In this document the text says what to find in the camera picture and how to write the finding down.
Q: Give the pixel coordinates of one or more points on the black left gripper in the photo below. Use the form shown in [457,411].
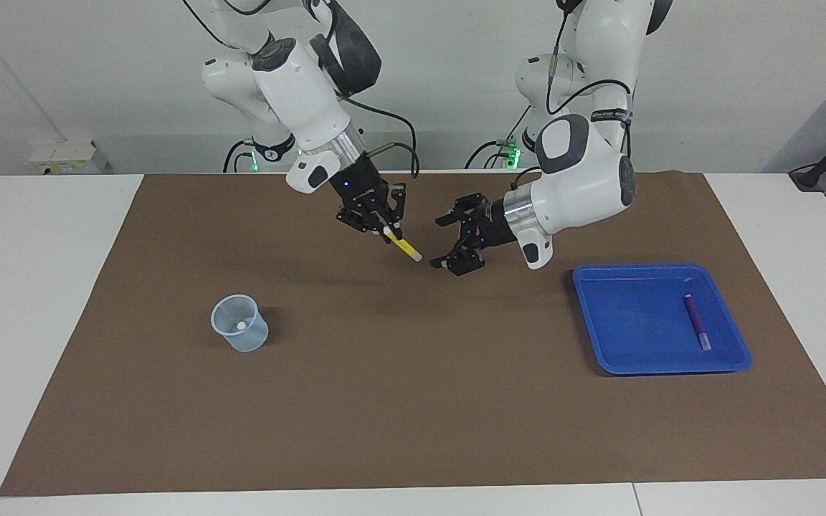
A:
[495,222]

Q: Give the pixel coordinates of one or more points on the purple pen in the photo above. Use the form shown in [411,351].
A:
[697,322]

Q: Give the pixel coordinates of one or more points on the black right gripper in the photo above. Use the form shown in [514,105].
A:
[359,190]

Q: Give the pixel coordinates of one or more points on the white power strip box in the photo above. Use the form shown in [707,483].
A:
[69,158]

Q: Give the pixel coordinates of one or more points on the yellow pen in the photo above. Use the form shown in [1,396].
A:
[407,249]

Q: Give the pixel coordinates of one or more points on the translucent plastic cup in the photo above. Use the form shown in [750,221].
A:
[248,340]

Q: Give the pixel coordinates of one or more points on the brown table mat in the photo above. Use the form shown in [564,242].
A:
[413,401]

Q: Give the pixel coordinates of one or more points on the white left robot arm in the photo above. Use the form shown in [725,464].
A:
[585,186]

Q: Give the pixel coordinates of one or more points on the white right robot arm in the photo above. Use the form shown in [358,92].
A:
[298,79]

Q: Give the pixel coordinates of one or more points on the blue plastic tray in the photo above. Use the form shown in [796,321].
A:
[635,322]

